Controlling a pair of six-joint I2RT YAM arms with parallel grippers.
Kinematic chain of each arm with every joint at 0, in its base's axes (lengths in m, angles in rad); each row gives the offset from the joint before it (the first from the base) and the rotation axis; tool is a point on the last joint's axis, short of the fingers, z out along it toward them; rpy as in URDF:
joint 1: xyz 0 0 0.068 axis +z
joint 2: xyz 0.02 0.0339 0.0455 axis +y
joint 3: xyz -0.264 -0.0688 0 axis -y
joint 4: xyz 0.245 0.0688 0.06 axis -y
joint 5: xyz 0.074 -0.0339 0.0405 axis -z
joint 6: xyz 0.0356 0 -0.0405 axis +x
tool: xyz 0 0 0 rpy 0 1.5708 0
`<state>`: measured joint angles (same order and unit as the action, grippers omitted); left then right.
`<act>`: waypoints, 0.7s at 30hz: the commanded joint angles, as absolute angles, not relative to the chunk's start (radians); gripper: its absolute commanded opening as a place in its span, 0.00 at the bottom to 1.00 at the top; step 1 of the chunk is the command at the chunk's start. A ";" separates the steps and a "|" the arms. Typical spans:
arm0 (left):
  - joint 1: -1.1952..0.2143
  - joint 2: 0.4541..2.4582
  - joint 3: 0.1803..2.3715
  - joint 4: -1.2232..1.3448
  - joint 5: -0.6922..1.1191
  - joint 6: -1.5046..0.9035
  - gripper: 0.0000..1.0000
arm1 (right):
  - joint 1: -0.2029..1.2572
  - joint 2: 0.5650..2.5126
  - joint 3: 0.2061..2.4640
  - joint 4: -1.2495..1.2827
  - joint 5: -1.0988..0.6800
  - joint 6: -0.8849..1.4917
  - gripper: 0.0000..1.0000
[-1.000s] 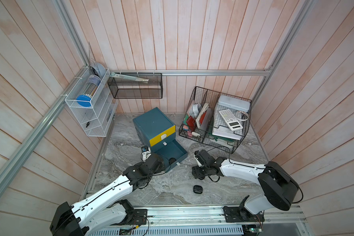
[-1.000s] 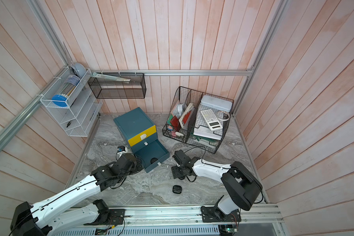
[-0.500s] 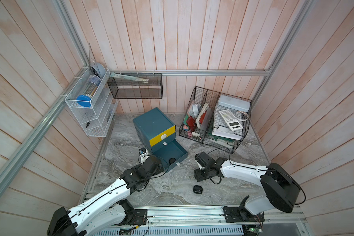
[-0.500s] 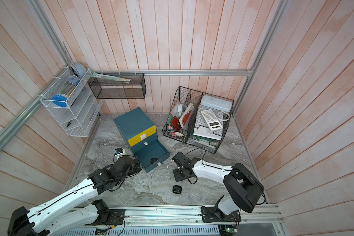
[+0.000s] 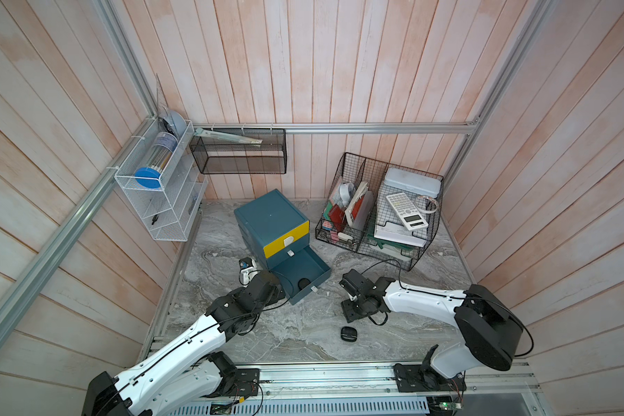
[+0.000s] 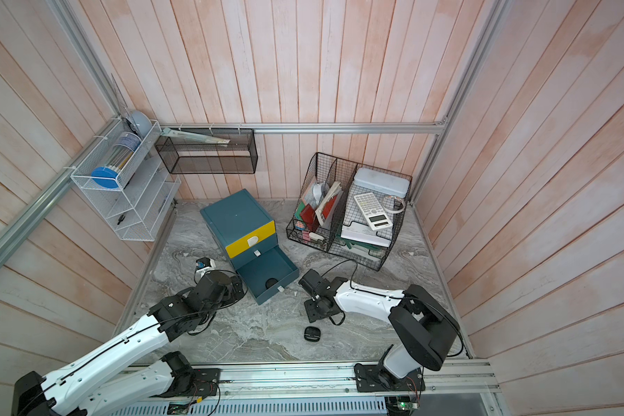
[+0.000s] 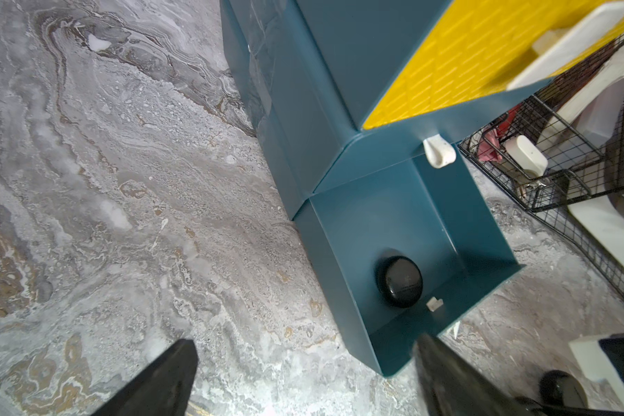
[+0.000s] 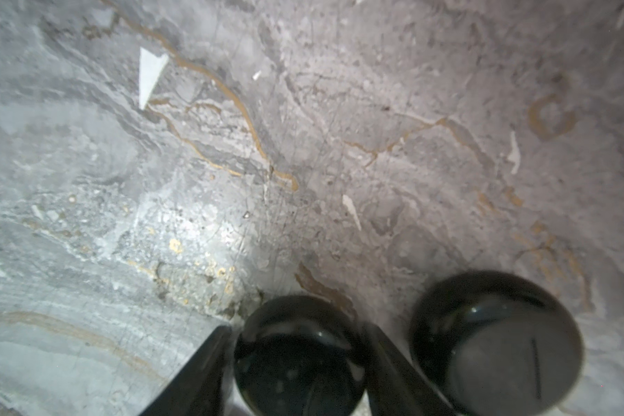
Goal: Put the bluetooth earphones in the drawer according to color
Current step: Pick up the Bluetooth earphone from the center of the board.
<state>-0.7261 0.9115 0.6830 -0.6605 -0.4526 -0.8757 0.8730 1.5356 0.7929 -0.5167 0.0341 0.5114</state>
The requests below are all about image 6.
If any yellow drawer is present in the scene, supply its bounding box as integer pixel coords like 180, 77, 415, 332
225, 220, 276, 258

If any teal drawer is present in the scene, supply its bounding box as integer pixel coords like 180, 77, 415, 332
237, 245, 300, 305

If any teal drawer cabinet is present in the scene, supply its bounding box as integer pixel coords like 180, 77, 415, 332
200, 189, 278, 269

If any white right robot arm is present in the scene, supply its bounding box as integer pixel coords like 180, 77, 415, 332
299, 270, 461, 393

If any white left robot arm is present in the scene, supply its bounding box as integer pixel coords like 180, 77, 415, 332
11, 270, 244, 415

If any red booklet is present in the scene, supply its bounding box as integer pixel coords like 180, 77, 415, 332
299, 205, 319, 232

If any white calculator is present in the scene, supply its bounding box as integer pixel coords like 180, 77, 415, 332
354, 192, 393, 232

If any white plastic box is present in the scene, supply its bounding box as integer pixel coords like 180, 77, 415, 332
354, 167, 410, 199

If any blue capped clear tube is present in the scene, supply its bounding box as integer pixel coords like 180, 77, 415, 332
92, 132, 141, 189

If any grey blue bowl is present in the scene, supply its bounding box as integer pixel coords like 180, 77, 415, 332
125, 110, 153, 139

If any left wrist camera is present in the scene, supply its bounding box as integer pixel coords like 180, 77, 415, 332
194, 258, 216, 279

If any black wire desk organizer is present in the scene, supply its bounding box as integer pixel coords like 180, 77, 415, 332
286, 153, 412, 271

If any black mesh wall basket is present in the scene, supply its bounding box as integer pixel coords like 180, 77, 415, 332
155, 128, 258, 174

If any white wire mesh shelf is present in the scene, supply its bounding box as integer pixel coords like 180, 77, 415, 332
71, 120, 180, 242

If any aluminium frame rail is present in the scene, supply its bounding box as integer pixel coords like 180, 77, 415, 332
0, 1, 513, 269

